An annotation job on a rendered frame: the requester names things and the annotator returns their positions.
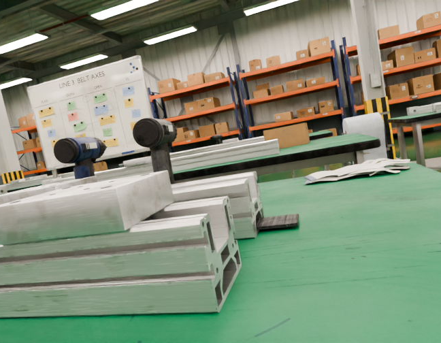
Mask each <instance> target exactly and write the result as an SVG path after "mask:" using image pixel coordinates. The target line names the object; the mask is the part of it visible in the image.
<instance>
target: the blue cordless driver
mask: <svg viewBox="0 0 441 343"><path fill-rule="evenodd" d="M106 148H107V146H106V145H105V144H104V143H103V142H102V141H101V140H100V139H99V138H96V137H66V138H63V139H60V140H58V141H57V142H56V144H55V145H54V155H55V157H56V159H57V160H58V161H59V162H61V163H65V164H67V163H68V164H71V163H75V168H74V169H73V171H74V176H75V179H80V178H87V177H91V176H95V170H94V166H93V162H94V161H96V159H98V158H100V157H101V156H103V153H104V152H105V150H106Z"/></svg>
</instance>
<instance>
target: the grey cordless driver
mask: <svg viewBox="0 0 441 343"><path fill-rule="evenodd" d="M176 136H177V130H176V126H175V125H174V123H171V122H170V121H167V120H163V119H158V118H143V119H141V120H139V121H137V122H136V123H135V125H134V127H133V138H134V140H135V141H136V142H137V144H139V145H140V146H143V147H147V148H150V150H151V151H152V153H151V159H152V167H153V172H161V171H165V170H167V171H168V173H169V179H170V182H171V184H175V182H174V175H173V170H172V163H171V159H170V155H169V148H168V147H171V146H172V142H174V141H175V139H176Z"/></svg>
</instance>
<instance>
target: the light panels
mask: <svg viewBox="0 0 441 343"><path fill-rule="evenodd" d="M153 1H157V0H135V1H131V2H128V3H126V4H123V5H119V6H117V7H113V8H112V9H109V10H106V11H103V12H99V13H97V14H94V15H92V16H94V17H95V18H98V19H100V20H101V19H104V18H107V17H109V16H113V15H115V14H119V13H121V12H125V11H127V10H131V9H133V8H136V7H139V6H141V5H145V4H147V3H151V2H153ZM292 1H296V0H281V1H277V2H274V3H271V4H267V5H264V6H261V7H257V8H255V9H251V10H248V11H245V12H246V14H247V15H249V14H253V13H255V12H260V11H262V10H266V9H269V8H272V7H276V6H279V5H283V4H285V3H290V2H292ZM192 31H196V30H195V29H194V28H193V27H191V28H189V29H185V30H182V31H178V32H175V33H172V34H169V35H165V36H162V37H158V38H155V39H152V40H149V41H146V43H148V44H153V43H155V42H159V41H162V40H165V39H169V38H172V37H175V36H179V35H182V34H185V33H189V32H192ZM45 38H47V37H44V36H42V35H38V34H37V35H33V36H31V37H28V38H25V39H22V40H19V41H17V42H14V43H11V44H8V45H5V46H2V47H0V54H1V53H3V52H7V51H9V50H13V49H15V48H19V47H21V46H25V45H27V44H31V43H33V42H36V41H39V40H41V39H45ZM105 57H106V56H103V55H99V56H95V57H93V58H90V59H86V60H83V61H79V62H77V63H72V64H70V65H66V66H63V68H66V69H69V68H72V67H75V66H79V65H82V64H85V63H89V62H92V61H96V60H99V59H102V58H105ZM28 80H30V79H26V78H23V79H20V80H17V81H14V82H10V83H7V84H3V85H1V86H0V88H5V87H8V86H12V85H15V84H19V83H21V82H26V81H28Z"/></svg>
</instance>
